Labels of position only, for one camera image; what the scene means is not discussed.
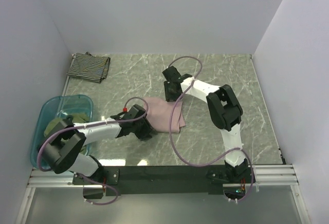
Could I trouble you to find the pink tank top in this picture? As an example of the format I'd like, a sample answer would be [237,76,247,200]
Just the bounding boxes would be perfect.
[144,97,186,133]

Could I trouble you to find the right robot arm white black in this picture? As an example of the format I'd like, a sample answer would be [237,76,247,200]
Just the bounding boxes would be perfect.
[162,66,248,182]

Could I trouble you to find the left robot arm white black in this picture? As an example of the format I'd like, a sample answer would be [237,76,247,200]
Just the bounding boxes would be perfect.
[36,104,157,184]

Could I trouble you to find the green tank top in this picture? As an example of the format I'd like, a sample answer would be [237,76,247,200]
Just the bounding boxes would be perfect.
[44,113,90,139]

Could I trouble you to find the striped folded tank top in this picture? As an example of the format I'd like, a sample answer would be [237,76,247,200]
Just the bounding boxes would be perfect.
[67,52,111,83]

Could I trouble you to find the black base beam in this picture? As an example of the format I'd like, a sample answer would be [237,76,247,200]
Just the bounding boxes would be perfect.
[72,165,232,197]

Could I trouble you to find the blue plastic basket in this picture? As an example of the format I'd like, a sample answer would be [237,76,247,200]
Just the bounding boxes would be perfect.
[30,95,94,168]

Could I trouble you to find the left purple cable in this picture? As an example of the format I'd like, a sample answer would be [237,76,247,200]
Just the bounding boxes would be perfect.
[36,97,149,206]

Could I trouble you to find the aluminium rail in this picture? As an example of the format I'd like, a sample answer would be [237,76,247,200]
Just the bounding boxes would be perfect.
[15,167,85,224]

